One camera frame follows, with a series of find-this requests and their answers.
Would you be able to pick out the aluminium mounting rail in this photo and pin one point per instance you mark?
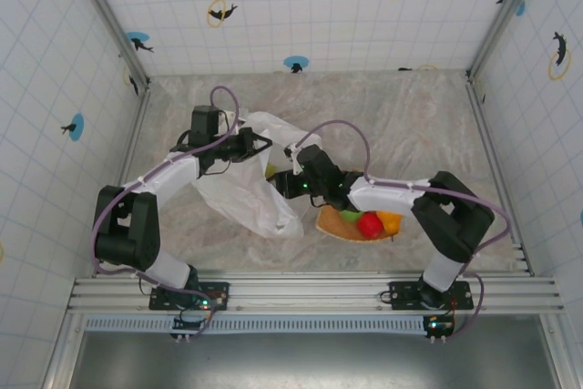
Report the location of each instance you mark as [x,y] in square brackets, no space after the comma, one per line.
[309,291]

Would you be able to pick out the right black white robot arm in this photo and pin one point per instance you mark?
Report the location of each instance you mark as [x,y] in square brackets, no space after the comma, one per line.
[451,220]

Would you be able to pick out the white plastic bag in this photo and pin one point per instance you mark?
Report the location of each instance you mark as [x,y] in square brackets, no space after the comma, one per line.
[246,197]

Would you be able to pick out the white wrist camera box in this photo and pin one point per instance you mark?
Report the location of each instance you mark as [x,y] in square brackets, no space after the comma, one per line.
[232,121]
[291,150]

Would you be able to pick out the left small circuit board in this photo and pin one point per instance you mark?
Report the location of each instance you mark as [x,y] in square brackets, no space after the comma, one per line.
[187,324]

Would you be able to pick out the small circuit board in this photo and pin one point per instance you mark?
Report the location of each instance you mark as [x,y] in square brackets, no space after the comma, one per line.
[187,324]
[438,326]

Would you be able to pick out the right aluminium frame post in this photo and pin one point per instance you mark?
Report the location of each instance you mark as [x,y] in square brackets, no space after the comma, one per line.
[508,11]

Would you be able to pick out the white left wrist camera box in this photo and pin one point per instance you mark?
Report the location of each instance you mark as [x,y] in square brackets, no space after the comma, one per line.
[232,121]

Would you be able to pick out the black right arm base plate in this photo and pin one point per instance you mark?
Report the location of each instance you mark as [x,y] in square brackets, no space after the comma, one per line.
[403,295]

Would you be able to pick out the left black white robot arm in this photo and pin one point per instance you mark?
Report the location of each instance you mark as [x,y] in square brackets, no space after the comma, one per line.
[132,229]

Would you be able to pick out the bright red apple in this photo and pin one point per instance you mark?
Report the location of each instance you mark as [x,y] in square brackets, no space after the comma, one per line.
[370,226]

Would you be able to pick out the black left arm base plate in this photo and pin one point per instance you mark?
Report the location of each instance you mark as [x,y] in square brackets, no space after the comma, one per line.
[218,295]

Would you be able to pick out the left aluminium frame post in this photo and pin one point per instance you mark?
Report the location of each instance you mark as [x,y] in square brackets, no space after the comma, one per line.
[107,15]

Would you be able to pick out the right aluminium table side rail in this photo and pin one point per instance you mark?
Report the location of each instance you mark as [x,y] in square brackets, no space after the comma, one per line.
[489,143]

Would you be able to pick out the green round fruit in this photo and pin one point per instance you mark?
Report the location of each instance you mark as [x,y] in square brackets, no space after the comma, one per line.
[350,216]

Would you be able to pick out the right small circuit board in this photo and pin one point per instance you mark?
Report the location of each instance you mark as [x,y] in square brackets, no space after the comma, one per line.
[438,326]

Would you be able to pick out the yellow pear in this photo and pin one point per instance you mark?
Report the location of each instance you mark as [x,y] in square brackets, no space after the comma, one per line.
[391,221]

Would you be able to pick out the woven triangular bamboo basket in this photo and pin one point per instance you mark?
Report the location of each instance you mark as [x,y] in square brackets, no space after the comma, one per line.
[337,230]

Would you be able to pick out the aluminium table side rail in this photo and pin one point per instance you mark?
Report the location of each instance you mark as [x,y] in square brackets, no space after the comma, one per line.
[132,134]
[489,143]

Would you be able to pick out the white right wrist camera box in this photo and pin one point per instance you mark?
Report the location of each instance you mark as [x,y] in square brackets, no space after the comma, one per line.
[291,150]

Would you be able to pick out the left aluminium table side rail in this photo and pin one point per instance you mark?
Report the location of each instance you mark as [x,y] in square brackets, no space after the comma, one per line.
[132,134]

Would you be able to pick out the aluminium frame post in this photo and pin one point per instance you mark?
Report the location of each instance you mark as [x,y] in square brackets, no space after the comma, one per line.
[107,15]
[508,11]

